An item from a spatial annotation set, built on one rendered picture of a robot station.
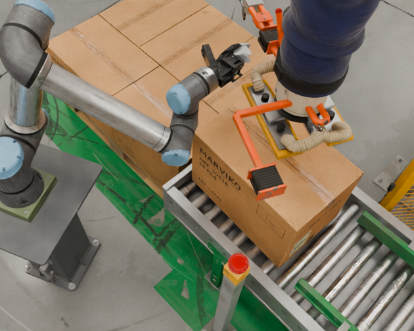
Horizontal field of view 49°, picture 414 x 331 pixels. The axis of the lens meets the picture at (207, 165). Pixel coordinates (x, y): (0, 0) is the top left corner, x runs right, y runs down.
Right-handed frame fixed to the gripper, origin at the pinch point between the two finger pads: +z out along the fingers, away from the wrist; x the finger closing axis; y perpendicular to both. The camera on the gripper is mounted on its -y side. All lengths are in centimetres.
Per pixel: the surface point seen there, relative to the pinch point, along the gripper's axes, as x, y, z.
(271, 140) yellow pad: -10.8, 29.9, -17.7
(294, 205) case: -39, 46, -16
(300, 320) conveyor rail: -75, 74, -36
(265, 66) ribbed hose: -4.2, 9.3, 1.4
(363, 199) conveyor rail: -75, 60, 30
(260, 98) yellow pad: -10.4, 15.1, -6.8
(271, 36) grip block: 1.8, 4.4, 8.9
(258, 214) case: -53, 36, -22
